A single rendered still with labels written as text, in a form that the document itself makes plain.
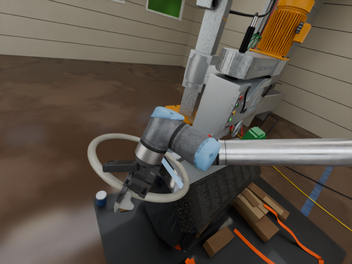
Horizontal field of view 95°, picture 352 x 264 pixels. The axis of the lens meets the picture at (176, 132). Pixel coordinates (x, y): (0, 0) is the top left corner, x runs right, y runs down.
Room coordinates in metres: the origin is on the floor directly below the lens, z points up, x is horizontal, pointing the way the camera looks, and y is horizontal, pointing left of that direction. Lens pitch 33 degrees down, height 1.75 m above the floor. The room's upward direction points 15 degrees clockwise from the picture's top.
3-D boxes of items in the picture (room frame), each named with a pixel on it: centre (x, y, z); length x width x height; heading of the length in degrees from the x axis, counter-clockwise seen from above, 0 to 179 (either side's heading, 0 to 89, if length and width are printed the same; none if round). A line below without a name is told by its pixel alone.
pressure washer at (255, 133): (2.54, -1.36, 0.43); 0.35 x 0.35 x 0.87; 26
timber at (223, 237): (0.85, -0.70, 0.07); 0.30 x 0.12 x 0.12; 132
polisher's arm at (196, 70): (1.91, -0.24, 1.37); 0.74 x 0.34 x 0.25; 54
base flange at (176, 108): (2.03, -0.08, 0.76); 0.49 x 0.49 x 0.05; 41
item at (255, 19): (1.10, -0.25, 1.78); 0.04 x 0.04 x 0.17
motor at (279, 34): (1.64, -0.62, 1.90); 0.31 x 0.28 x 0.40; 57
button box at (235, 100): (0.98, -0.31, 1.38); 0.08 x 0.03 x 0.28; 147
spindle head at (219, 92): (1.16, -0.29, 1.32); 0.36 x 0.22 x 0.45; 147
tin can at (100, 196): (0.95, 0.57, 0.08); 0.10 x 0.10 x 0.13
